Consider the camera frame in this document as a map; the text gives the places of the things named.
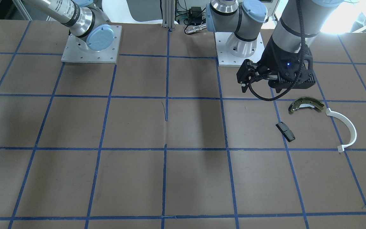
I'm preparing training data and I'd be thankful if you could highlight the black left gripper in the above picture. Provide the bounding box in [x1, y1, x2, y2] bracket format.
[236, 38, 314, 93]

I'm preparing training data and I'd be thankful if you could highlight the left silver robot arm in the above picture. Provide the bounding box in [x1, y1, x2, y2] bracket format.
[205, 0, 341, 89]

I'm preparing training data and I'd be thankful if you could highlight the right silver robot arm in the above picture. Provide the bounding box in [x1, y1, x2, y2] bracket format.
[28, 0, 266, 64]

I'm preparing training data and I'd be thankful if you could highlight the olive brake shoe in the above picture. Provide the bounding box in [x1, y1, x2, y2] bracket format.
[288, 97, 324, 113]

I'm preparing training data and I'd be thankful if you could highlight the silver cylindrical connector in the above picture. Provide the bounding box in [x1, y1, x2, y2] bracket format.
[184, 23, 207, 35]

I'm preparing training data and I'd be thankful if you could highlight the black brake pad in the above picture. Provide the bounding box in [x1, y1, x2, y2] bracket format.
[276, 122, 296, 142]

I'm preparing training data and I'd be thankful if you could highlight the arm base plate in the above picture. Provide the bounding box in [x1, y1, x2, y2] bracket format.
[61, 25, 122, 64]
[215, 32, 265, 67]

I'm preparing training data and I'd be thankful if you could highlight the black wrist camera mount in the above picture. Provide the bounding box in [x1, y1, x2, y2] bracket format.
[268, 72, 316, 93]

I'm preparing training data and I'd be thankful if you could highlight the black braided cable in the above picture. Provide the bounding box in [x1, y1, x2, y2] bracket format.
[248, 0, 307, 101]

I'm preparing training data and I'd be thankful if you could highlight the white curved plastic bracket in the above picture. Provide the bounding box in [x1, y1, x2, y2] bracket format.
[325, 108, 357, 153]

